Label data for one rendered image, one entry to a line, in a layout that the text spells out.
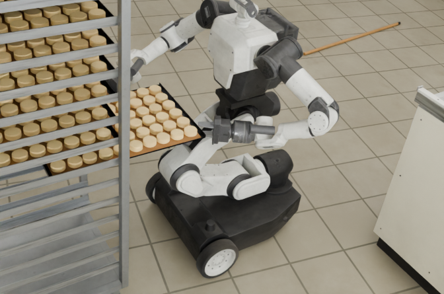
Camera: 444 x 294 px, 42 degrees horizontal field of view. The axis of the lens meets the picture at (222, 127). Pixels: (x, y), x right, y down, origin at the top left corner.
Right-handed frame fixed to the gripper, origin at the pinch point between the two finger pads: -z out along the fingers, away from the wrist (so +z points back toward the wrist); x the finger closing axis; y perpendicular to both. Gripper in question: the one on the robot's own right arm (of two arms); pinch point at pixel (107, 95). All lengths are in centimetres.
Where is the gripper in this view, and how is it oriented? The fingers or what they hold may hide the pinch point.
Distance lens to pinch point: 241.5
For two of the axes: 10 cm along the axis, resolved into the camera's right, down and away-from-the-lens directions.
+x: 1.1, -8.1, -5.8
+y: 9.7, 2.3, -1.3
